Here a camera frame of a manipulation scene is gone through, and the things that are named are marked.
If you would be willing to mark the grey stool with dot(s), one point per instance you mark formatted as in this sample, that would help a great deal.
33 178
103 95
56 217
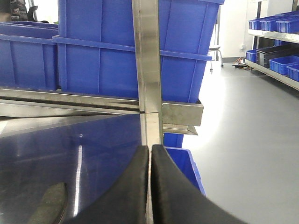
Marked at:
217 53

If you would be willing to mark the black plastic tray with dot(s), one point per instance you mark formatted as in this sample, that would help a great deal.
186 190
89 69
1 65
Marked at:
263 55

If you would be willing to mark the large blue plastic bin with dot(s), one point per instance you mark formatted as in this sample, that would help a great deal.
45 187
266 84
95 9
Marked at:
96 47

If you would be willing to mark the stainless steel rack frame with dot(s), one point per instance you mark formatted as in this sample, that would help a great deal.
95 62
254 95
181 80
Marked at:
158 116

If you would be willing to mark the grey brake pad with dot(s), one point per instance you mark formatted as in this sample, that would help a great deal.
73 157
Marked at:
52 206

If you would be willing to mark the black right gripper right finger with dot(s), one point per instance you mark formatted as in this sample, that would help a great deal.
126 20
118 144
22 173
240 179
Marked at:
176 200

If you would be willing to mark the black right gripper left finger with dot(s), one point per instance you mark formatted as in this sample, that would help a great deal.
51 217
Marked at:
125 201

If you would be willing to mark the blue bin at left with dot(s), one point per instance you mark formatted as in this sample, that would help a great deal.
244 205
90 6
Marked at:
28 55

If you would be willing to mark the blue bin below rack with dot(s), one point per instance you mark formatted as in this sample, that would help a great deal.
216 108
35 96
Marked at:
183 159

